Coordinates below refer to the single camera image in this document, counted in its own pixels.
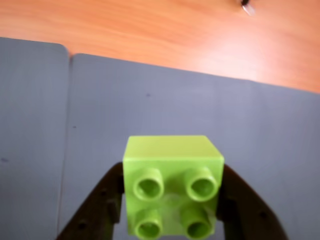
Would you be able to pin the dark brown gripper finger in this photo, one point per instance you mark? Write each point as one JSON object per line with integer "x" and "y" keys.
{"x": 245, "y": 215}
{"x": 97, "y": 212}

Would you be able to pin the green lego block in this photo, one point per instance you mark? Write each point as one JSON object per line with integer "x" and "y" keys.
{"x": 170, "y": 155}

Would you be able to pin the grey mat with chalk square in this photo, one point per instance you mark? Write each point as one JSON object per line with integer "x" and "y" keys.
{"x": 200, "y": 107}

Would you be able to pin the small black silver object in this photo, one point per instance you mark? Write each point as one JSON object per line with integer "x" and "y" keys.
{"x": 248, "y": 7}

